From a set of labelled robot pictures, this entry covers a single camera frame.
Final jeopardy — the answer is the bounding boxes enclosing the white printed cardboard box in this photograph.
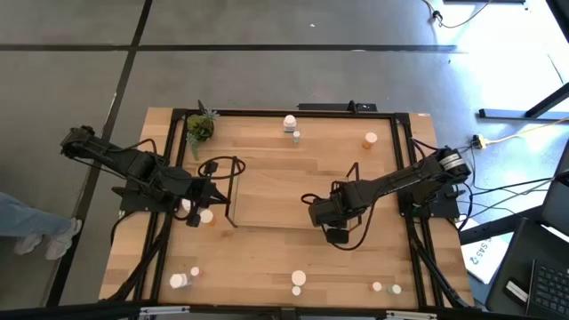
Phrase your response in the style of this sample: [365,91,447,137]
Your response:
[460,235,510,285]

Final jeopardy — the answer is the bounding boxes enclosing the person's shoe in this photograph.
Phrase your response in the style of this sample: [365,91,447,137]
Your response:
[12,233,44,257]
[44,217,84,261]

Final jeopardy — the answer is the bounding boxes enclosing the silver aluminium bracket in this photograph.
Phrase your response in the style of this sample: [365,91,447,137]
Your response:
[139,305,191,318]
[385,309,440,320]

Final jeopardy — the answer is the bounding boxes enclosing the black monitor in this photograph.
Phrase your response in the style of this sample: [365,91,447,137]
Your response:
[540,141,569,236]

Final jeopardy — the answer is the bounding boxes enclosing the black desk base frame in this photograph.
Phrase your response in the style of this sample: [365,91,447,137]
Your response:
[477,82,569,122]

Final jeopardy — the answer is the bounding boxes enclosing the potted succulent plant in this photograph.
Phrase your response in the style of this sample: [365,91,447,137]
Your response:
[185,100,220,161]

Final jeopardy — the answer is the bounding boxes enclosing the black bar bracket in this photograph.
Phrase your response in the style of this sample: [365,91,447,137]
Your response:
[297,101,378,113]

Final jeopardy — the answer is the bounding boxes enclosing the light cable with black plug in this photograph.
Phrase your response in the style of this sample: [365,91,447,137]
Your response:
[421,0,493,30]

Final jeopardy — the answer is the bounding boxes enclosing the person's leg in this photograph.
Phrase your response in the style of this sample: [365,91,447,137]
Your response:
[0,190,75,239]

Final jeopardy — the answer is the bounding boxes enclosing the black floor cable bundle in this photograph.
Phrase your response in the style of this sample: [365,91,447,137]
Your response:
[439,137,557,223]

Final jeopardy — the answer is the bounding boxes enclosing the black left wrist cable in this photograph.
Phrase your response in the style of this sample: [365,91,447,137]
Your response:
[196,154,247,181]

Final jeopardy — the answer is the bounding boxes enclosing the yellow extension cord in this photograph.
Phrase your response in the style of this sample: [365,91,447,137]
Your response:
[471,116,569,150]

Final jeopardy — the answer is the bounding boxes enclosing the black side desk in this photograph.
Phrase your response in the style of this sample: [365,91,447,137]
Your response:
[484,217,569,319]

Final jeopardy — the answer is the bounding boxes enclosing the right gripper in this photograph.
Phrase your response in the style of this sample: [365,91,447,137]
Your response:
[309,195,352,245]

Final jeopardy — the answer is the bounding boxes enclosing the black diagonal desk bar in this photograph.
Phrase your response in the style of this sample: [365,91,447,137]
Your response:
[459,204,546,246]

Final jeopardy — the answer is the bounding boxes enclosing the black device white label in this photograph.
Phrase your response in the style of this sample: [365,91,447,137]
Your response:
[503,277,530,304]

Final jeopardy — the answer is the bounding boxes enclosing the clear acrylic tray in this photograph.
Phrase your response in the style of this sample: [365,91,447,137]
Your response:
[224,155,362,231]

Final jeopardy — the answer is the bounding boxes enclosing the black laptop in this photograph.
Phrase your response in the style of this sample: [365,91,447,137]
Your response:
[525,256,569,319]

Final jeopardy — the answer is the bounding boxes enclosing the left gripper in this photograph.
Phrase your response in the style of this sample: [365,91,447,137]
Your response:
[181,160,231,228]

